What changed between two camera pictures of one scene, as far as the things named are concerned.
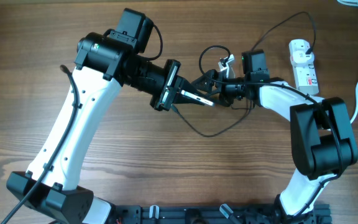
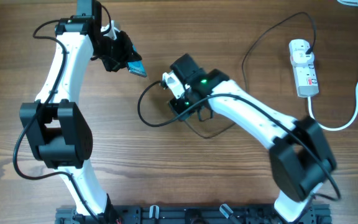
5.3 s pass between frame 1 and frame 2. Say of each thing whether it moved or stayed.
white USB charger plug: stayed
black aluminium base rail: stayed
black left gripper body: moved
